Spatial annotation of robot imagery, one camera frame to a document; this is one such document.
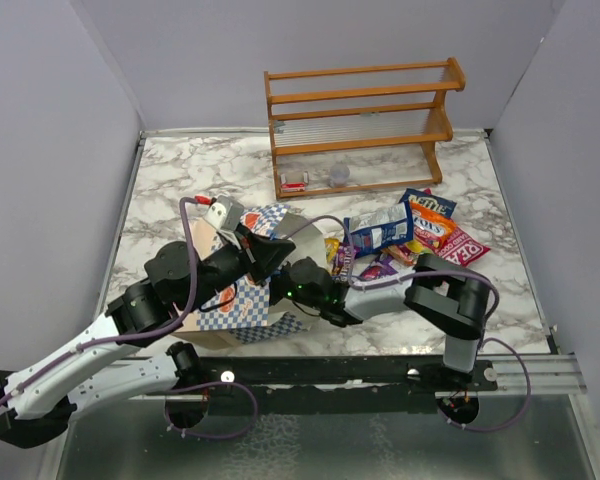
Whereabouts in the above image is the small purple candy packet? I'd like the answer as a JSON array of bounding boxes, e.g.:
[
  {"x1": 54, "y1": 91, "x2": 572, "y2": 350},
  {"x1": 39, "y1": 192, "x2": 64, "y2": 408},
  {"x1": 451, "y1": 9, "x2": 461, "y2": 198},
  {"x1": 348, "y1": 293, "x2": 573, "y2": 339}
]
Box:
[{"x1": 331, "y1": 244, "x2": 358, "y2": 277}]

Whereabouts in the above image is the pink real chips bag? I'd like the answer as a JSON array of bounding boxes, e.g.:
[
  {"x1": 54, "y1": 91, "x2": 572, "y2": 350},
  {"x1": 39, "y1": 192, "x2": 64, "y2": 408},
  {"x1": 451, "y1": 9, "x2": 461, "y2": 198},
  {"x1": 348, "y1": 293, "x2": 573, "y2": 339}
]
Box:
[{"x1": 436, "y1": 227, "x2": 491, "y2": 267}]

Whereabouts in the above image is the small red white box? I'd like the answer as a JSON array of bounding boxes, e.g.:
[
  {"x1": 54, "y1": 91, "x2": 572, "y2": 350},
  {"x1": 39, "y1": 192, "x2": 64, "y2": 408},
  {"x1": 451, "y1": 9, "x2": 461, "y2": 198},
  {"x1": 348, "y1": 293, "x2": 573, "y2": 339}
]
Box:
[{"x1": 280, "y1": 181, "x2": 307, "y2": 193}]

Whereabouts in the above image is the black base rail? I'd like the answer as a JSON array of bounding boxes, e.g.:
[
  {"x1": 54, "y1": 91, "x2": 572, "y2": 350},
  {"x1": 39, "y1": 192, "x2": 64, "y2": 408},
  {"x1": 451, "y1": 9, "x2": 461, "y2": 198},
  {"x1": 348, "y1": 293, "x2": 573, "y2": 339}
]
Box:
[{"x1": 194, "y1": 355, "x2": 497, "y2": 415}]

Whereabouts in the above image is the dark blue snack packet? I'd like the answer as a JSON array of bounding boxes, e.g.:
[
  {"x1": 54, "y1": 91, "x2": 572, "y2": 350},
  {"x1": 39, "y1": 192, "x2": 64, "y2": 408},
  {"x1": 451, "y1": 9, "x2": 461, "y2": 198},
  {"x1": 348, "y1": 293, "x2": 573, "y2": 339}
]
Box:
[{"x1": 343, "y1": 201, "x2": 414, "y2": 258}]

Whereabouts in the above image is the orange candy packet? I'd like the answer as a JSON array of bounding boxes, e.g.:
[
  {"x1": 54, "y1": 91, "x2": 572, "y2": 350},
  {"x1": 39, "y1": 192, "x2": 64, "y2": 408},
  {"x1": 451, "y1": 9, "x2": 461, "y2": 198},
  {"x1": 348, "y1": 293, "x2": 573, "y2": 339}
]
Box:
[{"x1": 382, "y1": 202, "x2": 456, "y2": 266}]

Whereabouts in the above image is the yellow brown candy packet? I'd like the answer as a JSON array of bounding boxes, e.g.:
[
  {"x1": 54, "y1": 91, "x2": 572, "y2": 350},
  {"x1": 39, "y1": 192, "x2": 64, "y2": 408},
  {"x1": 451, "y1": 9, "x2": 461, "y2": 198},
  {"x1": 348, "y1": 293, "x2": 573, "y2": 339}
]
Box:
[{"x1": 324, "y1": 237, "x2": 340, "y2": 271}]

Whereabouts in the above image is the checkered paper bag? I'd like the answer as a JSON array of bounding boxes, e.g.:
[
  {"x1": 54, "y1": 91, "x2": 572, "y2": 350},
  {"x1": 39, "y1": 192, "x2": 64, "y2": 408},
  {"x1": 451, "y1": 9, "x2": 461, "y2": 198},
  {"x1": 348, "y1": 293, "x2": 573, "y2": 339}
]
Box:
[{"x1": 174, "y1": 203, "x2": 327, "y2": 350}]

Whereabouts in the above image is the orange wooden rack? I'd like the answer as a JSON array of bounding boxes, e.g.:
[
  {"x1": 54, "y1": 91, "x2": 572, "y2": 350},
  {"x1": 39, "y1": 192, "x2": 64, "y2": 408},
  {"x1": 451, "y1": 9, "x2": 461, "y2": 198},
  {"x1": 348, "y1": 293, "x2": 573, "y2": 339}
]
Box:
[{"x1": 264, "y1": 57, "x2": 466, "y2": 200}]

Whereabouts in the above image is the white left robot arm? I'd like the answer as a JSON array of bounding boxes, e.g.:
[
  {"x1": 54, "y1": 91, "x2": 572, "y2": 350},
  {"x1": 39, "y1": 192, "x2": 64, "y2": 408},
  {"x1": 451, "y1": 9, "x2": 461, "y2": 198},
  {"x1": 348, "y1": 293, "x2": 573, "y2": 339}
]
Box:
[{"x1": 0, "y1": 231, "x2": 295, "y2": 449}]

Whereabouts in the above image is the small clear plastic cup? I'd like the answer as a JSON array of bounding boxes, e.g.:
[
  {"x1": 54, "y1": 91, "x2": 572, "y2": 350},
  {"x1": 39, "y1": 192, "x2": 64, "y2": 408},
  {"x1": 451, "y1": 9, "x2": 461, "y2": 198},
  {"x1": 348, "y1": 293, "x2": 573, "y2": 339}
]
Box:
[{"x1": 329, "y1": 163, "x2": 350, "y2": 188}]

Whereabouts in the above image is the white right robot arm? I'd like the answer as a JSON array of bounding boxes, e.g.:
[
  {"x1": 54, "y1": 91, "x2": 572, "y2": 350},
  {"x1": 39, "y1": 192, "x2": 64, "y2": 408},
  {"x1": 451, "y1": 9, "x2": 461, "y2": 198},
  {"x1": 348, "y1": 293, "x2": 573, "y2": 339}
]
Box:
[{"x1": 270, "y1": 254, "x2": 499, "y2": 391}]

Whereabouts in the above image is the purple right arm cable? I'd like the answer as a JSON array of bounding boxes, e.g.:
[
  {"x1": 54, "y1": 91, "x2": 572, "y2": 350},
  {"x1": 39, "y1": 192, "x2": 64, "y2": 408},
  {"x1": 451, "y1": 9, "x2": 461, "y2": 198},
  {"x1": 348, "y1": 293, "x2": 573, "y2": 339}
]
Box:
[{"x1": 274, "y1": 214, "x2": 534, "y2": 435}]

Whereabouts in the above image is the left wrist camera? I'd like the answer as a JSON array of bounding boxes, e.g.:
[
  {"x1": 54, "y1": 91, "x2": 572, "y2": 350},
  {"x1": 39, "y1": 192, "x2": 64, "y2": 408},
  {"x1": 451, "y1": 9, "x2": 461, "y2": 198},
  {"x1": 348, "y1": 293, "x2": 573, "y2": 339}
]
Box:
[{"x1": 203, "y1": 195, "x2": 244, "y2": 247}]

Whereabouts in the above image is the purple snack packet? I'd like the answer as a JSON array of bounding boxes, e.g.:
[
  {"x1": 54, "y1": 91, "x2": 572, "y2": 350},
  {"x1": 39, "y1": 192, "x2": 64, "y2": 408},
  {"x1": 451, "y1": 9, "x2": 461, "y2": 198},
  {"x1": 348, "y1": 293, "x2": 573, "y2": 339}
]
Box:
[{"x1": 357, "y1": 253, "x2": 415, "y2": 282}]

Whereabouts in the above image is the blue kettle chips bag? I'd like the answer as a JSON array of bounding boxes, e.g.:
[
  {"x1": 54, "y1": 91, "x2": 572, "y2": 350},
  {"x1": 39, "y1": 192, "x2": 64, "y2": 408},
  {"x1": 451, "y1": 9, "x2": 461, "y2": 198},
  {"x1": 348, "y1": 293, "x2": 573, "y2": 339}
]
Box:
[{"x1": 400, "y1": 188, "x2": 456, "y2": 219}]

